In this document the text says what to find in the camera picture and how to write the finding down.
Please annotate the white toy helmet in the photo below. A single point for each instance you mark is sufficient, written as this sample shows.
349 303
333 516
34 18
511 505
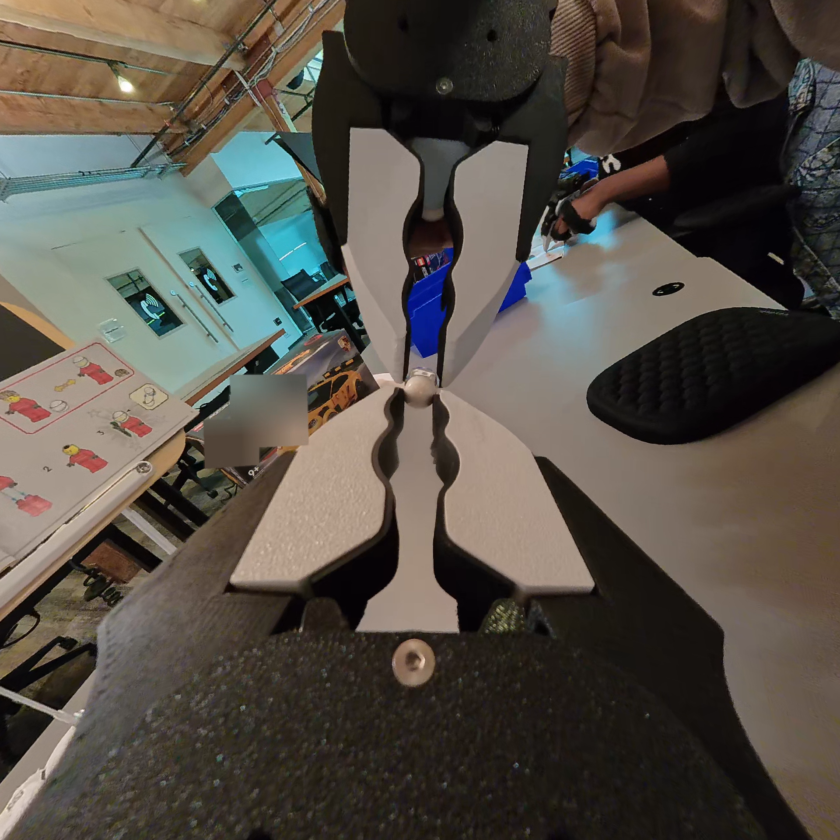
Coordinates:
420 388

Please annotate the black desk grommet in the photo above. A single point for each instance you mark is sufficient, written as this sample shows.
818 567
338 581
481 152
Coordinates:
668 289

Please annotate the dark printed box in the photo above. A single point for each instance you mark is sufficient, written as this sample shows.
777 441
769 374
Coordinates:
430 262

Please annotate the black cloth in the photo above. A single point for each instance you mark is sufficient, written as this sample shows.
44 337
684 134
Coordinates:
709 374

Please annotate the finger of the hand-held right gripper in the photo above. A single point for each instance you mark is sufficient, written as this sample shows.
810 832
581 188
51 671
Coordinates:
492 229
377 229

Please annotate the person's right hand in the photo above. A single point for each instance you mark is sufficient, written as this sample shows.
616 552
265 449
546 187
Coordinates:
432 236

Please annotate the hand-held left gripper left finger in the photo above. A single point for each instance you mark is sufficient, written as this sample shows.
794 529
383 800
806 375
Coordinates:
308 518

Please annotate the instruction booklet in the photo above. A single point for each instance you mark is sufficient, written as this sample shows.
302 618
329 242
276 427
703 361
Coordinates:
65 446

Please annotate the glass door with phone sign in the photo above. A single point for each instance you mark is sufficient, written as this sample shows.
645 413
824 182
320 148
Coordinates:
207 279
148 305

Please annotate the yellow car picture box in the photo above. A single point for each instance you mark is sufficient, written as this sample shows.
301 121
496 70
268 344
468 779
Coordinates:
341 394

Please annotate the person's right forearm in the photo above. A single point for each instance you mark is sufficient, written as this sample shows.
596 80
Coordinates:
689 65

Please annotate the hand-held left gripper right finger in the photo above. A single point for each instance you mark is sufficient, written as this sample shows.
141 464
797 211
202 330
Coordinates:
518 525

